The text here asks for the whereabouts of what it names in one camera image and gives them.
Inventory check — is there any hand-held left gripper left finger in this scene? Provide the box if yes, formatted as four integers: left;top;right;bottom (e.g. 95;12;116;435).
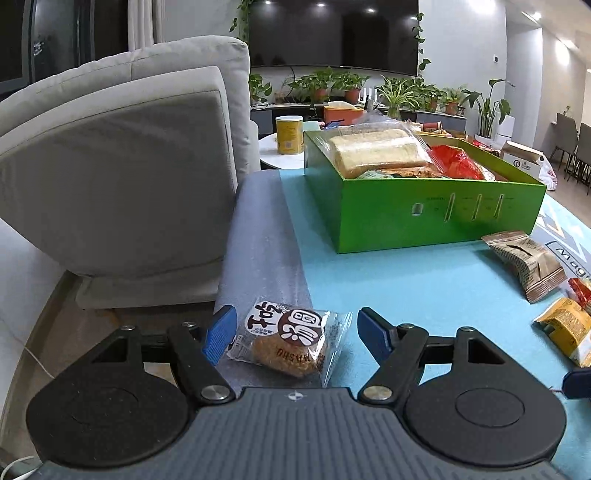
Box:
78;305;238;406

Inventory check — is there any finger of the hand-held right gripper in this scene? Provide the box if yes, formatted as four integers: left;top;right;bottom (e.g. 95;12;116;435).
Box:
562;367;591;400

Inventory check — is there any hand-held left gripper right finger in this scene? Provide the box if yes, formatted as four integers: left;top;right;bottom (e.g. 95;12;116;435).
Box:
358;306;509;407

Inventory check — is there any yellow snack packet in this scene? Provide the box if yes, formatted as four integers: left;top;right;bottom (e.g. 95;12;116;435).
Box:
533;296;591;368

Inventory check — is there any clear bun packet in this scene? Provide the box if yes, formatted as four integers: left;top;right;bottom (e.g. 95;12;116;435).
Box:
226;296;352;387

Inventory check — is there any small red snack packet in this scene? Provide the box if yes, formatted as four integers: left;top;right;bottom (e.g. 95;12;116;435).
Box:
568;277;591;310

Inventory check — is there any green cardboard box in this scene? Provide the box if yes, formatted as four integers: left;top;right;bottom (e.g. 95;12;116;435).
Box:
303;129;547;254

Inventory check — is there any brown snack packet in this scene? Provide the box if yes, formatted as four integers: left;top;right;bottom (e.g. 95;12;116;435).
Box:
481;231;568;304

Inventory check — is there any sliced bread bag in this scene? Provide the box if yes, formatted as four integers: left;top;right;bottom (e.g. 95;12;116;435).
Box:
323;121;437;180

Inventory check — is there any blue patterned mat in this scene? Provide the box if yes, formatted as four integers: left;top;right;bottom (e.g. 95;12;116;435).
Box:
215;168;591;480

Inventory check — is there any beige fabric sofa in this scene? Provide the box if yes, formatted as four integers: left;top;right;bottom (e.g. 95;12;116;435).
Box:
0;36;259;310

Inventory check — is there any white plastic bag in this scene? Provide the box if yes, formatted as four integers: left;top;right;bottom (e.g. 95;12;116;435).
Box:
536;157;560;191

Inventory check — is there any yellow snack can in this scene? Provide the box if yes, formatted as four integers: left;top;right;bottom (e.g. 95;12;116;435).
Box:
276;115;305;155

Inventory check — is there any dark television cabinet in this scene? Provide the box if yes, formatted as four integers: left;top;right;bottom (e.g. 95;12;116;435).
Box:
249;102;467;137

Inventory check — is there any orange storage box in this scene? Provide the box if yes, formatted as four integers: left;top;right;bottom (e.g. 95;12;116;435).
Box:
323;105;365;127

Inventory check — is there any white cardboard box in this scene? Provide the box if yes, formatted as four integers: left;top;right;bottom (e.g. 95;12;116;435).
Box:
500;141;548;178

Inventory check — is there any grey dining chair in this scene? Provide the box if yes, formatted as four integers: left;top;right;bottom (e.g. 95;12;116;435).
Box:
551;113;580;160
566;122;591;185

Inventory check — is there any spider plant in glass vase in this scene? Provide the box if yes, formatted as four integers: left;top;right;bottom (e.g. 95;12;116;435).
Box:
376;76;421;121

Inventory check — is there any potted green plant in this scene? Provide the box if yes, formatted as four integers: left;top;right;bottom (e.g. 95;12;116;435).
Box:
416;83;444;112
249;74;273;104
335;71;370;104
441;85;467;116
284;69;335;103

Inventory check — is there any tall leafy floor plant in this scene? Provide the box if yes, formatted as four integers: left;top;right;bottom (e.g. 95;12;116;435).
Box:
462;78;511;139

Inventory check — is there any black flat television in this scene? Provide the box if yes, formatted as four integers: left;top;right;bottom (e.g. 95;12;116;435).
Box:
248;0;420;75

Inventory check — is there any green hanging vine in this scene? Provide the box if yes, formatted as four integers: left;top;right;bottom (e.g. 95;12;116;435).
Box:
228;0;432;77

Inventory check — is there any white curtain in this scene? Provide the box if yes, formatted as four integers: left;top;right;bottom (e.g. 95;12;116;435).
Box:
127;0;164;51

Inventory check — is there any dark glass door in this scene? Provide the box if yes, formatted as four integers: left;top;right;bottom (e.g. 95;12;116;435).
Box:
0;0;130;100

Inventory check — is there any white cable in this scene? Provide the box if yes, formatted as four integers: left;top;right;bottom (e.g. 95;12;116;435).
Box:
0;342;56;480

